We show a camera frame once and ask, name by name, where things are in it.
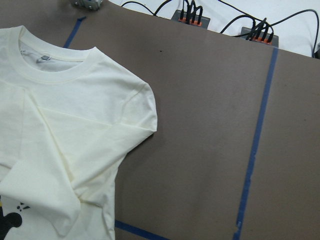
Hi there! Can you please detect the cream long-sleeve cat shirt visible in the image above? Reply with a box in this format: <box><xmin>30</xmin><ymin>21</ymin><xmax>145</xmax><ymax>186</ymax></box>
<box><xmin>0</xmin><ymin>26</ymin><xmax>158</xmax><ymax>240</ymax></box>

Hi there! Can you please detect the near grey orange USB hub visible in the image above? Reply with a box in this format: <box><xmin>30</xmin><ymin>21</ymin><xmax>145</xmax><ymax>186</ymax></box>
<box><xmin>171</xmin><ymin>9</ymin><xmax>211</xmax><ymax>29</ymax></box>

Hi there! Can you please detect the grey orange usb hub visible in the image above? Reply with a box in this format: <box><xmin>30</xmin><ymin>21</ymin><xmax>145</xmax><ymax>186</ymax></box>
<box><xmin>171</xmin><ymin>9</ymin><xmax>211</xmax><ymax>29</ymax></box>
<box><xmin>240</xmin><ymin>27</ymin><xmax>279</xmax><ymax>48</ymax></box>

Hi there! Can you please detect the far grey orange USB hub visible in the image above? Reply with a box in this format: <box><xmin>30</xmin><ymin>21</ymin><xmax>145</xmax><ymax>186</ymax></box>
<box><xmin>240</xmin><ymin>27</ymin><xmax>279</xmax><ymax>48</ymax></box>

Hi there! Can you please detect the black cable on white table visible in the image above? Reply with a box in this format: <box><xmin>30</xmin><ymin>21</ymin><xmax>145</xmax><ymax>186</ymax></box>
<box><xmin>120</xmin><ymin>0</ymin><xmax>320</xmax><ymax>59</ymax></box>

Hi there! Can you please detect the aluminium frame post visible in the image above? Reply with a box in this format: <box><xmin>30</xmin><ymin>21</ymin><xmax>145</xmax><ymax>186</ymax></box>
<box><xmin>69</xmin><ymin>0</ymin><xmax>103</xmax><ymax>11</ymax></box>

